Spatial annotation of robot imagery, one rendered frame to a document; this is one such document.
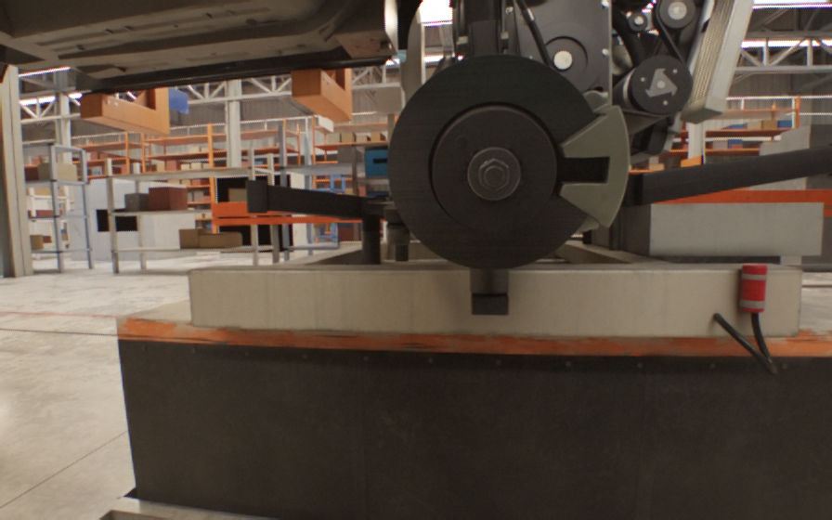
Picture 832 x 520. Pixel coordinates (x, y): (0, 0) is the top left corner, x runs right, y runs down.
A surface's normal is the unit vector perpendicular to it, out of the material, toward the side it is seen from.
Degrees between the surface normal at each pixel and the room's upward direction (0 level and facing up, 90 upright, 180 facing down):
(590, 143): 104
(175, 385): 90
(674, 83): 90
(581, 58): 90
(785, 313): 90
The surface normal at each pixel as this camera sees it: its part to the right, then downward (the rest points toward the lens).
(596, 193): -0.14, 0.33
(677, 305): -0.15, 0.10
